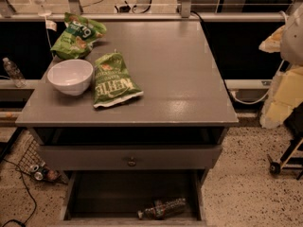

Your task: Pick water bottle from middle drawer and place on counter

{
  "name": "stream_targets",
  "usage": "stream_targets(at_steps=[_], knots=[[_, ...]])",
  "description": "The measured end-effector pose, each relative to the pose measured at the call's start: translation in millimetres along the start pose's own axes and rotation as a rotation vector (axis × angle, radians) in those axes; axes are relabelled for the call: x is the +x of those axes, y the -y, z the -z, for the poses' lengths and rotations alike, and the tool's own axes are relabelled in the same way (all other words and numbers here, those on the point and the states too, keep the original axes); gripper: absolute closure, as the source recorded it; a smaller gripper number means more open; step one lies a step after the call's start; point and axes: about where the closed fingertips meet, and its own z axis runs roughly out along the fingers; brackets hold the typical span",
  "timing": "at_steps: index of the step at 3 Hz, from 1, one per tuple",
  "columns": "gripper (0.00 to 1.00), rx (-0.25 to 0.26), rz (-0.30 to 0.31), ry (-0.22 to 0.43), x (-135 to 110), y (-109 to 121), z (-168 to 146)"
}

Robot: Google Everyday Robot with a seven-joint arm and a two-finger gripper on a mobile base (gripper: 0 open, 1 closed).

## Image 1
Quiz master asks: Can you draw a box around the closed grey top drawer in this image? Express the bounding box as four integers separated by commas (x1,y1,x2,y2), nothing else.
38,145,223,170

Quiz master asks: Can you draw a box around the white ceramic bowl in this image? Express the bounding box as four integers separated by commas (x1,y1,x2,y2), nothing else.
47,60,94,96

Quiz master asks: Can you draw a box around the black power adapter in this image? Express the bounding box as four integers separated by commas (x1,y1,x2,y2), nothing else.
115,2,131,13

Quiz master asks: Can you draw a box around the grey wooden drawer cabinet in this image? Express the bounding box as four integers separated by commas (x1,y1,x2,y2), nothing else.
14,20,240,227

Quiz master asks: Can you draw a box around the green snack bag rear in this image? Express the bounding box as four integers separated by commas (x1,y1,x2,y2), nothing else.
50,12,107,60

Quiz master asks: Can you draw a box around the green kettle chips bag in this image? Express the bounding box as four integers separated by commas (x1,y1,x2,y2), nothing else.
94,52,144,108

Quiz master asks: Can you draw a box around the soda can left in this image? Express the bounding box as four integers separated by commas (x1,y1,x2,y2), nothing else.
29,165,40,173

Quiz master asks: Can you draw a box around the black floor cable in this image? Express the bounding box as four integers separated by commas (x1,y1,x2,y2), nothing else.
0,157,38,227

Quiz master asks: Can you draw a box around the open grey middle drawer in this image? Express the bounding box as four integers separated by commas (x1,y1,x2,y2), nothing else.
60,170,206,227

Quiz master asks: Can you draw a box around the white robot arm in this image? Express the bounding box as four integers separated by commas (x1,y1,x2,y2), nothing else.
258,4,303,129

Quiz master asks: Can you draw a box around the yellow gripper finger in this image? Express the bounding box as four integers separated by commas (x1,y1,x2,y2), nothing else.
258,26,285,53
259,65,303,129

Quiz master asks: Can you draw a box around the clear bottle on ledge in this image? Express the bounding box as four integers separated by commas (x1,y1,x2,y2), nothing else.
3,58,27,88

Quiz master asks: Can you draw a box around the soda can right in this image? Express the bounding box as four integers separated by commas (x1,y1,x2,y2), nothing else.
34,171,45,181

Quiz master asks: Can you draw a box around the wheeled black cart base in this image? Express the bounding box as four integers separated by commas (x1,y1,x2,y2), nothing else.
267,134,303,181

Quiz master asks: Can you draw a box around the soda can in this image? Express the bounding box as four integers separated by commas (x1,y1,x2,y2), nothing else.
29,165,40,173
34,171,45,181

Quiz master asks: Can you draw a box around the clear plastic water bottle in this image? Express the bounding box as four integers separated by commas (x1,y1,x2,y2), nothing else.
137,198,187,220

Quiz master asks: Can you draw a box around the wire basket on floor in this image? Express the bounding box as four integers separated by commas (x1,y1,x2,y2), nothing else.
18,139,67,184

